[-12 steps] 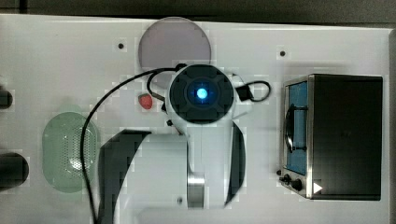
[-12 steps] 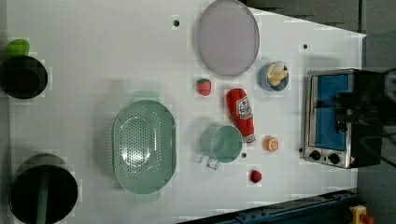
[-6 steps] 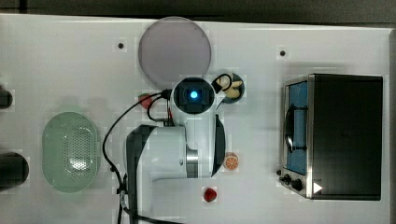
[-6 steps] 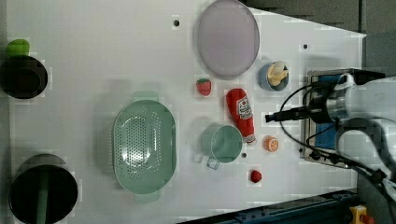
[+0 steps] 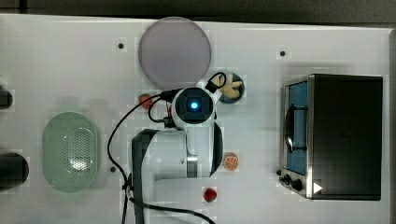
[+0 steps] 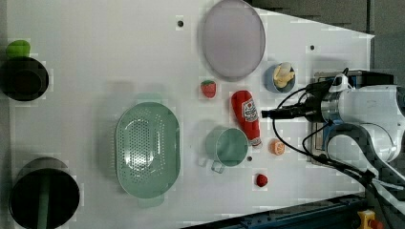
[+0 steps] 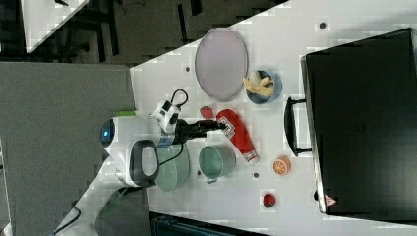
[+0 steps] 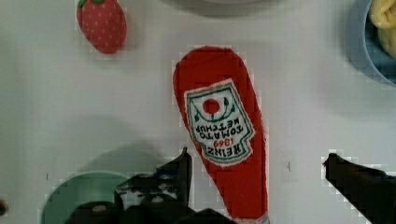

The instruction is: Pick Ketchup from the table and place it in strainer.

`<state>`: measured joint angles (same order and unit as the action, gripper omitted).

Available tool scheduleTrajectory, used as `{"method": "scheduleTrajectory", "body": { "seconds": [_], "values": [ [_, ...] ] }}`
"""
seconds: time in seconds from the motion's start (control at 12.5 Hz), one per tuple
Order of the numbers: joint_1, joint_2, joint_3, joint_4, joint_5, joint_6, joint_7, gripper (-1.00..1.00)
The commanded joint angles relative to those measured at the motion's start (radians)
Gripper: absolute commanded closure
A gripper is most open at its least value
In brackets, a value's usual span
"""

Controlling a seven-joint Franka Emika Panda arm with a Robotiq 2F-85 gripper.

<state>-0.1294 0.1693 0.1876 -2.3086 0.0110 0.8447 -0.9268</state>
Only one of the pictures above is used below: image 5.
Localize green oval strainer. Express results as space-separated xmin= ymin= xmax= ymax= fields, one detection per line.
xmin=42 ymin=112 xmax=100 ymax=193

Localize small red plush berry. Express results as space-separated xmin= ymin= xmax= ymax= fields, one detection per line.
xmin=204 ymin=188 xmax=218 ymax=203

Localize blue bowl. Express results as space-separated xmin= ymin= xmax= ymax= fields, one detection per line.
xmin=215 ymin=73 xmax=245 ymax=104

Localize yellow plush chips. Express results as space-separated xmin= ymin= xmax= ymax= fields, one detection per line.
xmin=214 ymin=74 xmax=243 ymax=100

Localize black robot base lower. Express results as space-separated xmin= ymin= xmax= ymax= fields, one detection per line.
xmin=0 ymin=153 xmax=29 ymax=191

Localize grey round plate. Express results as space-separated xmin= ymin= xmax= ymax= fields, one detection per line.
xmin=138 ymin=17 xmax=211 ymax=90

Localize plush strawberry with green top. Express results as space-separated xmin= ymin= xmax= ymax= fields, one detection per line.
xmin=138 ymin=93 xmax=152 ymax=110

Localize black toaster oven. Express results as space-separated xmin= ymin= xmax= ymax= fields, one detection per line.
xmin=276 ymin=74 xmax=383 ymax=201

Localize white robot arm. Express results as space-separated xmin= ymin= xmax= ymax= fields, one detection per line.
xmin=130 ymin=81 xmax=223 ymax=224

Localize plush orange slice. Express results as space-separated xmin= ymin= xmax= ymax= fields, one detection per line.
xmin=222 ymin=152 xmax=239 ymax=171

